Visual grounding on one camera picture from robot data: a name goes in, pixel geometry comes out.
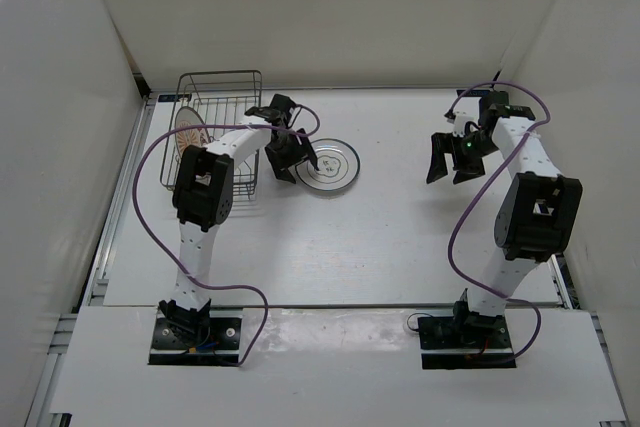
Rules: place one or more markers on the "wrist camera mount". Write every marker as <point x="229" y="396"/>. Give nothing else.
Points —
<point x="462" y="120"/>
<point x="279" y="112"/>

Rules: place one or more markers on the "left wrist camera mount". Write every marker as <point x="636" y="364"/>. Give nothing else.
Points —
<point x="279" y="112"/>

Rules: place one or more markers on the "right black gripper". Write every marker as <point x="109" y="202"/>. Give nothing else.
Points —
<point x="447" y="144"/>

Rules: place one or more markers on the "metal wire dish rack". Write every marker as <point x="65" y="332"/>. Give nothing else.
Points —
<point x="221" y="98"/>

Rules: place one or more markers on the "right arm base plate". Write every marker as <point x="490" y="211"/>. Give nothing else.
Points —
<point x="445" y="346"/>

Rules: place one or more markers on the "orange sunburst pattern plate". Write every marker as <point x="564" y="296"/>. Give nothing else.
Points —
<point x="186" y="117"/>

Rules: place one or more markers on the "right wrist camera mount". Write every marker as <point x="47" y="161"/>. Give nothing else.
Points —
<point x="462" y="120"/>

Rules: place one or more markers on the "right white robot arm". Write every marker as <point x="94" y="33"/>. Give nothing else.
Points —
<point x="533" y="223"/>

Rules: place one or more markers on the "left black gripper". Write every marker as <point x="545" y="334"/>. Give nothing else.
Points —
<point x="278" y="164"/>

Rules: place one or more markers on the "white green-rimmed plate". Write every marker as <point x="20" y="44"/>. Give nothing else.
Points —
<point x="338" y="167"/>

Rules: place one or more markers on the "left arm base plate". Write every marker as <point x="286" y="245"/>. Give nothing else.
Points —
<point x="214" y="345"/>

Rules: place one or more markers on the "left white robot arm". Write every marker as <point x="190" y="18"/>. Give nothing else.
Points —
<point x="203" y="197"/>

